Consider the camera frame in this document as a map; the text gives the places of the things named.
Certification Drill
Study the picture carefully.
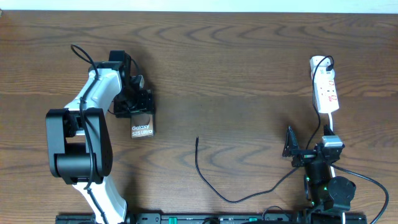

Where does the black USB charging cable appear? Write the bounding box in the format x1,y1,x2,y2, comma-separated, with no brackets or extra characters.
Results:
195,55,335,204

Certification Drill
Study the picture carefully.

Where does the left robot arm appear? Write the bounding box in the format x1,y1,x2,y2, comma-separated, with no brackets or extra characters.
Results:
45,45,155,224

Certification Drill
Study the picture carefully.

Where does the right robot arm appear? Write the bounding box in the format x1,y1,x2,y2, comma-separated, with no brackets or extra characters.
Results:
282,125,356,223

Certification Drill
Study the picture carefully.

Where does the white power strip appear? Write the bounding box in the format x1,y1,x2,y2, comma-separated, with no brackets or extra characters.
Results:
310,55,339,114

